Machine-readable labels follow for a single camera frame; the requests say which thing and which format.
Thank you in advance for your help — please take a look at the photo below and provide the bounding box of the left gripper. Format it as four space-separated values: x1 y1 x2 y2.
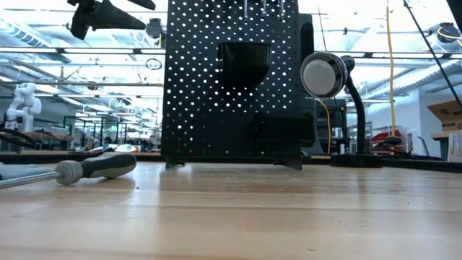
66 0 157 40

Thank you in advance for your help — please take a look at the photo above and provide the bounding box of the black metal pegboard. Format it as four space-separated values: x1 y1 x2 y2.
161 0 303 170

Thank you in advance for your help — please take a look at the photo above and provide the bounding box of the grey black handled screwdriver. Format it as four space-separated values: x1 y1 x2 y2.
0 151 138 191

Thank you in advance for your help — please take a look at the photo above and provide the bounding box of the deep black plastic bin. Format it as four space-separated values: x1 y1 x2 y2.
217 41 272 86

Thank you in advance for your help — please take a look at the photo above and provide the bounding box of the blue striped work glove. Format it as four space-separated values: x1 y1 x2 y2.
0 164 55 181

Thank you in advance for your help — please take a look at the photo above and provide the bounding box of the black gooseneck desk lamp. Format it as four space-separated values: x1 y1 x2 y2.
300 51 383 169

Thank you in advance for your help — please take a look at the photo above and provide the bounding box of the red storage bins shelf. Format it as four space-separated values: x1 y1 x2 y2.
370 129 393 144

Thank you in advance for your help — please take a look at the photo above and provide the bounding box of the cardboard box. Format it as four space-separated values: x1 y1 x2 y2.
427 100 462 133

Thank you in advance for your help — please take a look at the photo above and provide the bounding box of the wood topped steel workbench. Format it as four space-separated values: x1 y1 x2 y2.
431 130 462 163

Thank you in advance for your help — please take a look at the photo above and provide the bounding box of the white paper sign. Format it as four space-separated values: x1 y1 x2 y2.
447 133 462 163

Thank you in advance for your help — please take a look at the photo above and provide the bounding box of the black ceiling cable reel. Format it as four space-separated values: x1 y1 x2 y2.
436 22 462 44
146 17 162 39

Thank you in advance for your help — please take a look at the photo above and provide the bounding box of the yellow cable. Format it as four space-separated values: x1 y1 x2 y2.
316 0 397 155

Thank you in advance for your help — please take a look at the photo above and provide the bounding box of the long taut black cable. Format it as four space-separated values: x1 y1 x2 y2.
402 0 462 109

